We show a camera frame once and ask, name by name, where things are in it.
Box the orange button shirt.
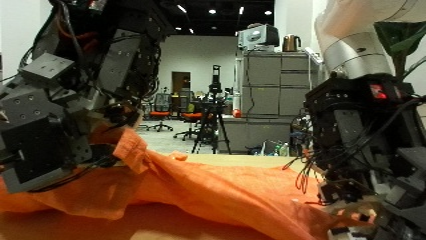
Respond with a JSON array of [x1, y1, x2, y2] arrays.
[[0, 128, 378, 240]]

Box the grey metal drawer cabinet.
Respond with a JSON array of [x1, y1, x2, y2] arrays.
[[233, 49, 324, 154]]

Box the brown doorway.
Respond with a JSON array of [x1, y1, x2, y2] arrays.
[[170, 71, 191, 96]]

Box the white power strip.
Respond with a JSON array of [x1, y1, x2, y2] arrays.
[[302, 46, 323, 64]]

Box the copper electric kettle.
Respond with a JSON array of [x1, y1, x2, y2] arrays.
[[280, 33, 302, 53]]

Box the grey box appliance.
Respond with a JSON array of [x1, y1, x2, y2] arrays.
[[237, 23, 280, 52]]

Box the black camera tripod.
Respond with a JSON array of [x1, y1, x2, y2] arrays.
[[190, 64, 233, 155]]

